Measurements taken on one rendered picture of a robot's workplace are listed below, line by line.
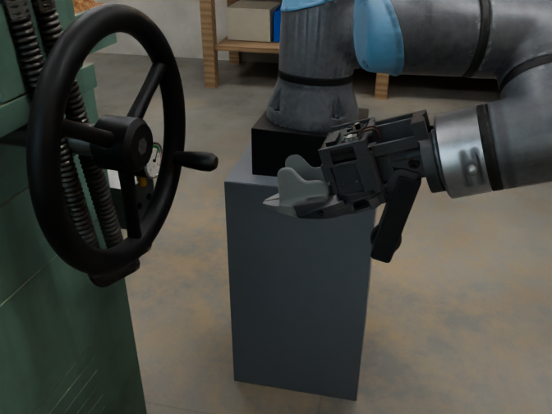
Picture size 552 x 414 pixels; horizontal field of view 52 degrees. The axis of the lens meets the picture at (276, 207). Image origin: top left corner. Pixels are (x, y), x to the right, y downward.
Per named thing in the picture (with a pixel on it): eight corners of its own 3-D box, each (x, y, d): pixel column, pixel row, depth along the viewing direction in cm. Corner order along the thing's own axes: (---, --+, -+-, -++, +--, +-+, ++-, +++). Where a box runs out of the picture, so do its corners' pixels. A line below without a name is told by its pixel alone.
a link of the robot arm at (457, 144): (491, 169, 64) (494, 210, 55) (447, 177, 65) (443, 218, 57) (476, 94, 60) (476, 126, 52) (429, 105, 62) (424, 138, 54)
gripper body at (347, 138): (325, 126, 66) (430, 102, 61) (347, 191, 69) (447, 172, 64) (310, 153, 60) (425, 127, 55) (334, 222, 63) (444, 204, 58)
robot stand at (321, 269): (262, 304, 164) (259, 126, 137) (365, 319, 158) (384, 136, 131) (233, 381, 139) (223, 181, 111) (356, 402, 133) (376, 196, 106)
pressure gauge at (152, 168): (149, 195, 94) (144, 150, 90) (129, 192, 94) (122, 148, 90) (166, 179, 99) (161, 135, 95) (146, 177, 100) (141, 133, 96)
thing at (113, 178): (137, 232, 97) (131, 190, 93) (75, 221, 100) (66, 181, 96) (159, 209, 104) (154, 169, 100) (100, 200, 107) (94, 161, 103)
